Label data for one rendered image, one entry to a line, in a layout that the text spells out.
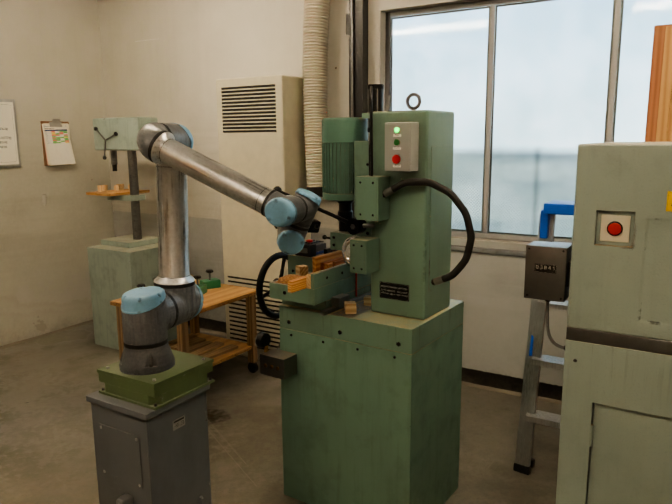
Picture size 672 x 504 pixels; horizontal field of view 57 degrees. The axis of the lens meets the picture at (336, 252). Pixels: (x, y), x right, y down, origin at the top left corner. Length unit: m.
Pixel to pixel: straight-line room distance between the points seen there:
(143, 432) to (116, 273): 2.31
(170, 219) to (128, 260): 2.02
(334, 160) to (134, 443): 1.21
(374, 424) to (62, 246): 3.37
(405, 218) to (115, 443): 1.27
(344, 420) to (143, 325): 0.80
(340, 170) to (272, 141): 1.53
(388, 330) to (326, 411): 0.45
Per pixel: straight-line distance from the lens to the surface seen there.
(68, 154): 5.07
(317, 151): 3.77
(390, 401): 2.23
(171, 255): 2.32
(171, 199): 2.29
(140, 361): 2.25
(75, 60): 5.23
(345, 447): 2.42
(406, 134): 2.07
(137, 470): 2.32
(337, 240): 2.41
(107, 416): 2.36
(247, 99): 3.93
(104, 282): 4.54
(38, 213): 4.99
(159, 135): 2.15
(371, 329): 2.18
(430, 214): 2.15
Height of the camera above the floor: 1.43
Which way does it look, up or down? 10 degrees down
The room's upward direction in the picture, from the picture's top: straight up
